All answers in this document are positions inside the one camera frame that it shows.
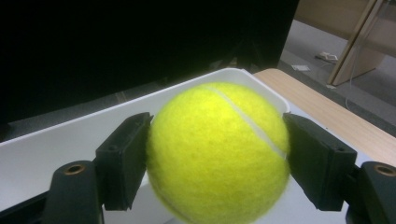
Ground yellow tennis ball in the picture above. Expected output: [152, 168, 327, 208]
[145, 81, 291, 224]

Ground white paper sheet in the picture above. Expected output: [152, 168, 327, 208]
[290, 63, 312, 72]

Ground beige wooden desk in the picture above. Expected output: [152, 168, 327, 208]
[293, 0, 396, 87]

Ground white plastic bin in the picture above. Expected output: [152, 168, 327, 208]
[0, 67, 290, 224]

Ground white power strip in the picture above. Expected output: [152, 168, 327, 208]
[315, 50, 339, 63]

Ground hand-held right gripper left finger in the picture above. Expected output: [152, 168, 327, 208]
[94, 112, 154, 212]

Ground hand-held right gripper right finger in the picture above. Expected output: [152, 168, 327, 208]
[282, 112, 359, 212]

